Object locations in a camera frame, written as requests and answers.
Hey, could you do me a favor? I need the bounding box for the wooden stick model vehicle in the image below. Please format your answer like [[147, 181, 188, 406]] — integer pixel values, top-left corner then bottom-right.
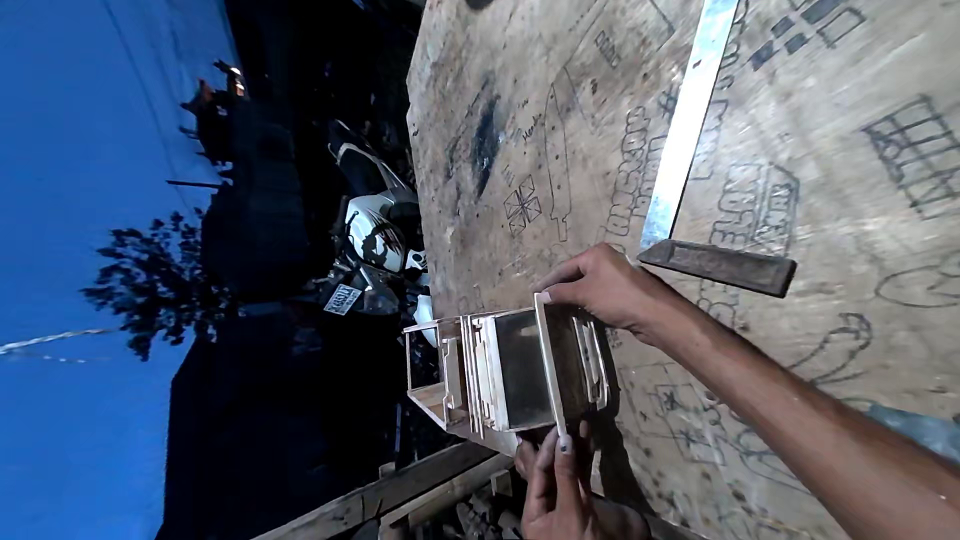
[[403, 306, 610, 441]]

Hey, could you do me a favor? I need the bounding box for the person's right hand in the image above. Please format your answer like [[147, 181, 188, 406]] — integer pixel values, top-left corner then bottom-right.
[[532, 242, 676, 336]]

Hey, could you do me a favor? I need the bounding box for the thin pale wooden strip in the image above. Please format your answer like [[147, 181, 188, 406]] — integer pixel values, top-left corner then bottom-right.
[[534, 292, 568, 442]]

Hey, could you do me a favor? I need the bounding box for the grey-blue plastic sheet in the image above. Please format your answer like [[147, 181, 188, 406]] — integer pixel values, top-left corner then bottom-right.
[[865, 403, 960, 466]]

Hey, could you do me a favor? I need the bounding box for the dark leafy tree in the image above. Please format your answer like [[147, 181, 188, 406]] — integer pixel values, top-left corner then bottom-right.
[[81, 209, 235, 363]]

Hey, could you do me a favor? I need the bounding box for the pile of wood scraps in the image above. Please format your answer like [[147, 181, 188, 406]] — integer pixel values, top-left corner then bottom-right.
[[441, 480, 526, 540]]

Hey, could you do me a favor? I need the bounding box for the metal try square, wooden handle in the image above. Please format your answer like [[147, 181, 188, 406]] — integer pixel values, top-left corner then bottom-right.
[[636, 0, 798, 300]]

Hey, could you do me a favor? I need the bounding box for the long wooden beam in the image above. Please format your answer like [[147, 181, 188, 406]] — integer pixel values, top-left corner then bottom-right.
[[253, 441, 498, 540]]

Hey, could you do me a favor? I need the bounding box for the short wooden beam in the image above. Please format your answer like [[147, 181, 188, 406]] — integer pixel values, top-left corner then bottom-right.
[[378, 453, 516, 531]]

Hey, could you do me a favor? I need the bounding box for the white and black motorcycle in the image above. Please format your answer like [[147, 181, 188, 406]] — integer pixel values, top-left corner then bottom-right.
[[322, 120, 438, 348]]

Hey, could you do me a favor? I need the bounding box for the person's left hand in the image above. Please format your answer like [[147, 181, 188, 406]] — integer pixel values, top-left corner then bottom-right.
[[514, 420, 652, 540]]

